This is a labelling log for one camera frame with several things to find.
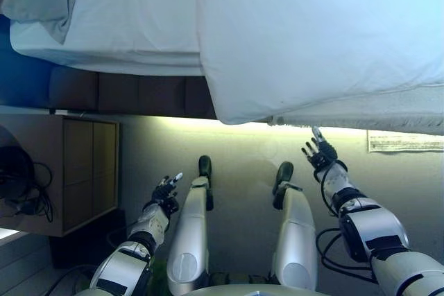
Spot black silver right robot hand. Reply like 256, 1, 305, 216
300, 125, 339, 172

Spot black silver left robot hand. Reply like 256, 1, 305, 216
151, 172, 185, 220

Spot dark right robot foot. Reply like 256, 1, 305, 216
273, 161, 295, 195

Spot dark robot foot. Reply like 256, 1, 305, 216
273, 161, 295, 195
198, 155, 214, 186

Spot silver left robot leg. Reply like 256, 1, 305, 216
166, 174, 215, 296

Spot silver robot leg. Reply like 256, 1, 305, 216
166, 174, 215, 296
271, 181, 319, 293

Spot dark left robot foot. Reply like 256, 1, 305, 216
198, 155, 214, 186

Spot white floor mat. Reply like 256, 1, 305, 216
366, 129, 444, 154

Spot silver right robot leg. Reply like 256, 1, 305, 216
271, 181, 319, 293

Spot wooden nightstand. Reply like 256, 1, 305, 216
0, 112, 121, 238

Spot silver robot torso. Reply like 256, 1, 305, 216
187, 284, 334, 296

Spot white sheeted mattress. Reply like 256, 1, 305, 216
9, 0, 203, 77

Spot dark upholstered headboard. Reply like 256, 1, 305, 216
0, 14, 53, 108

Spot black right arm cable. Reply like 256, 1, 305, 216
314, 160, 378, 284

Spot dark wooden bed frame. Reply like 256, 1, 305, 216
48, 67, 219, 121

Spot black cable bundle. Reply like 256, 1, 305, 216
0, 145, 56, 224

